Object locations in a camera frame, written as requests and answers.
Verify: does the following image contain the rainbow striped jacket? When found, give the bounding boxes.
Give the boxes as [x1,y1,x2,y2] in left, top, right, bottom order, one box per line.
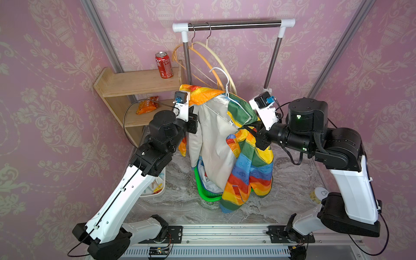
[179,84,274,213]

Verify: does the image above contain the yellow clothespin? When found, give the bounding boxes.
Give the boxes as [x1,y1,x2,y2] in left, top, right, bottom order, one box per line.
[153,184,164,193]

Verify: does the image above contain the wooden clothes hanger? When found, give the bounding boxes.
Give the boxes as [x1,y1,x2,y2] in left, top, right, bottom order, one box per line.
[197,22,237,95]
[172,25,225,92]

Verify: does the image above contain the blue red white jacket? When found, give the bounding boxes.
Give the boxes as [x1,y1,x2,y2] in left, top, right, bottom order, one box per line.
[197,156,223,195]

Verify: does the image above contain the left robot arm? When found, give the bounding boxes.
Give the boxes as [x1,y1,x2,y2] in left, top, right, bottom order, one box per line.
[72,109,198,260]

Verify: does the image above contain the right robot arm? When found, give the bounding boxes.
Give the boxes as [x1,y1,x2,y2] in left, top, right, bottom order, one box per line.
[246,92,385,245]

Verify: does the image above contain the orange snack bag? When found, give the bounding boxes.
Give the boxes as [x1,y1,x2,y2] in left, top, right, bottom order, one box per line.
[136,96,159,115]

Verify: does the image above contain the red soda can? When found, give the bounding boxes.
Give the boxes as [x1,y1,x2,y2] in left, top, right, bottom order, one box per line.
[155,52,173,79]

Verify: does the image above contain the green plastic basket tray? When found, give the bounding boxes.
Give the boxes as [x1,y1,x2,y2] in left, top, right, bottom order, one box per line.
[194,167,222,202]

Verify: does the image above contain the white plastic bin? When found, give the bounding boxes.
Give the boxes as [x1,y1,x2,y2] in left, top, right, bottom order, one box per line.
[140,169,166,198]

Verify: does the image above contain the yellow white round container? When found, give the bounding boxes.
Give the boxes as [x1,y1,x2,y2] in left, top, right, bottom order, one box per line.
[310,186,329,204]

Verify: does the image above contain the wooden two-tier shelf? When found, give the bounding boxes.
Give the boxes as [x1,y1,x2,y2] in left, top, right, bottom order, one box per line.
[93,67,187,146]

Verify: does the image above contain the steel clothes rack white joints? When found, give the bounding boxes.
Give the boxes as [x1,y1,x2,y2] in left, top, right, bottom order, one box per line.
[172,18,296,89]

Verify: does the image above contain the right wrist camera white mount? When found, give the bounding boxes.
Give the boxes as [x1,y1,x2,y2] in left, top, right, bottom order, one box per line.
[249,91,278,131]

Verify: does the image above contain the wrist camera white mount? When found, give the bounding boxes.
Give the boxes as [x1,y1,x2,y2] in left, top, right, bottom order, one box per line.
[249,91,278,131]
[173,91,190,122]

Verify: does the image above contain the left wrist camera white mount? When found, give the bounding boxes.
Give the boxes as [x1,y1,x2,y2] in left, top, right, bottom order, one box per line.
[173,91,190,122]

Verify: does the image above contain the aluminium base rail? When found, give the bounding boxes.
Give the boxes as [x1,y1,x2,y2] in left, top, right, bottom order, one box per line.
[85,223,371,260]

